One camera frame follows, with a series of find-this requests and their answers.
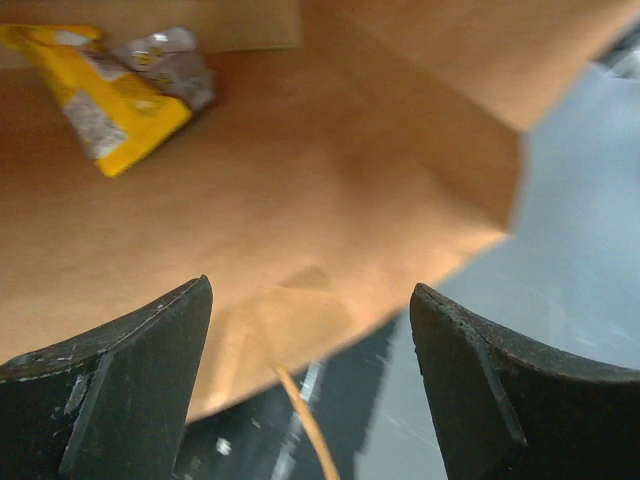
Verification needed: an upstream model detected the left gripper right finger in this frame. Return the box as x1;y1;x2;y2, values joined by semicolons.
410;284;639;479

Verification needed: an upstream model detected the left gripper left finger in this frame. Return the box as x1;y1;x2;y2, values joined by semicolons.
1;276;213;479

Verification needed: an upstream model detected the red paper bag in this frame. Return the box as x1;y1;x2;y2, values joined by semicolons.
0;0;640;480

